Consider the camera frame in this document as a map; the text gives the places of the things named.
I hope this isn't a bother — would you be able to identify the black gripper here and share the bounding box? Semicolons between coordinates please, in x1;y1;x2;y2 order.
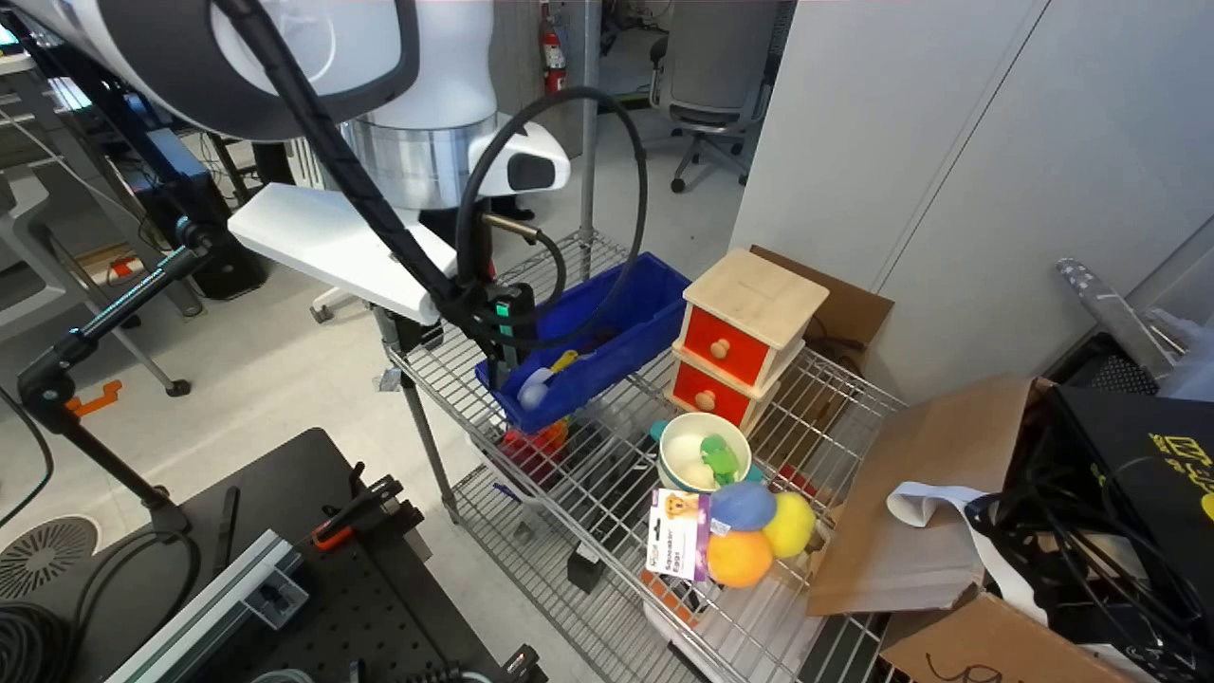
431;271;541;382

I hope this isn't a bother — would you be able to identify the colourful toy pile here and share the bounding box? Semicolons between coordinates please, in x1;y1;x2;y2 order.
641;477;825;596

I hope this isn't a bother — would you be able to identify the blue plastic crate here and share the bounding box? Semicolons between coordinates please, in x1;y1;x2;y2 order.
474;248;693;438

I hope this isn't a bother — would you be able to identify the small white toy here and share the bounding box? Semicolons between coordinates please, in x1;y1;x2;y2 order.
664;426;713;487

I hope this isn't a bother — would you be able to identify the small green toy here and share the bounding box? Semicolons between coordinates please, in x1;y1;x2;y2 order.
698;431;744;487

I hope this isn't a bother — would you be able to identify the red plastic item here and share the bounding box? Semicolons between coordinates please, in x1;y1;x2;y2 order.
497;419;575;489

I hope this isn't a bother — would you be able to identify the white bowl with green rim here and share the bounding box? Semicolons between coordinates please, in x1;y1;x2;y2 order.
653;411;759;497

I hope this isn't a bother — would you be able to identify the wooden box with red drawers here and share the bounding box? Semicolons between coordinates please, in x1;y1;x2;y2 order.
664;248;831;431

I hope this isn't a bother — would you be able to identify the small black block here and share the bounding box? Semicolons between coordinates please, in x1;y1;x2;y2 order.
564;544;608;596

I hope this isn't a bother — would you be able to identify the red fire extinguisher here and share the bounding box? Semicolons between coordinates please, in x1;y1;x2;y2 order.
540;0;574;99

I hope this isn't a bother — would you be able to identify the grey office chair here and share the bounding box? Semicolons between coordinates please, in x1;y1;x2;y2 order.
630;0;773;196

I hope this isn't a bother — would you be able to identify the black work table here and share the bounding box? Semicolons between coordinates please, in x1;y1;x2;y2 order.
71;426;545;683

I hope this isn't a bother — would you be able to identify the orange white small package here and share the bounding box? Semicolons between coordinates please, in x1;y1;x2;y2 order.
639;568;706;632

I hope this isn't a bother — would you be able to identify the flat brown cardboard sheet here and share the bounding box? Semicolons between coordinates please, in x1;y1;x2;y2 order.
749;243;895;374

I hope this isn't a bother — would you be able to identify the blue black equipment cart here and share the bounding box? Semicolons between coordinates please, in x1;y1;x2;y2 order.
71;72;278;300

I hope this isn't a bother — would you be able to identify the small box with red label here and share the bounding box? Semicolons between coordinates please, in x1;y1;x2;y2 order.
71;243;148;291

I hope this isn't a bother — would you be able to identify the orange floor marker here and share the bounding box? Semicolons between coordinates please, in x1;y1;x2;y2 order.
65;374;124;426

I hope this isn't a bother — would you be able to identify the aluminium extrusion bar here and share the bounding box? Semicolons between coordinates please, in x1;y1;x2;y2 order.
106;527;310;683

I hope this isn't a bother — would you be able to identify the brown cardboard box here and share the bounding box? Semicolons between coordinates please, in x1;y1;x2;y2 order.
807;372;1141;683

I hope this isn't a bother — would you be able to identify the grey folding stand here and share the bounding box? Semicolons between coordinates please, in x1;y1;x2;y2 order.
0;166;197;397

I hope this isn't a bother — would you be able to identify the grey perforated round disc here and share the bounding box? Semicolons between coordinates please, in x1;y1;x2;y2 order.
0;512;101;606

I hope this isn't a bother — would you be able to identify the silver perforated metal bar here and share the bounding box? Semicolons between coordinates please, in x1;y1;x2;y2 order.
1055;258;1191;374

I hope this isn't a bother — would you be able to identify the black box with yellow print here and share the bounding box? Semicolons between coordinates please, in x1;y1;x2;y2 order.
1059;374;1214;611

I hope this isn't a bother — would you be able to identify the white brush with yellow handle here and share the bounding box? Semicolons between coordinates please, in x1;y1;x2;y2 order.
514;349;587;413

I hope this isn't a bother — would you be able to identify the metal wire shelf rack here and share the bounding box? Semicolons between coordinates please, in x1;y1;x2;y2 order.
377;0;913;683

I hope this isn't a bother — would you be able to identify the black clamp with orange handle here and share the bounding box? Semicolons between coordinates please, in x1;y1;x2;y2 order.
306;470;429;563

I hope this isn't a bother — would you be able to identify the black articulated camera stand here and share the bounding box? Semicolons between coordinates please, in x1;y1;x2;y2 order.
15;211;213;548

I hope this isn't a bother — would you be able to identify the thin black cable loop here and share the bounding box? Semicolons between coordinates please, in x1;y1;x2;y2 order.
0;391;56;527

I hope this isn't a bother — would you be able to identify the white cloth strap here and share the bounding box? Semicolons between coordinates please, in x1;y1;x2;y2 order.
885;477;1055;630

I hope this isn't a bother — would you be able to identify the black coiled cable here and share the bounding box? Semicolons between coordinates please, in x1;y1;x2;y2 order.
0;603;81;683

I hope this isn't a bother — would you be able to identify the black cable bundle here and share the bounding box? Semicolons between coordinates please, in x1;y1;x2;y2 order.
964;391;1214;677

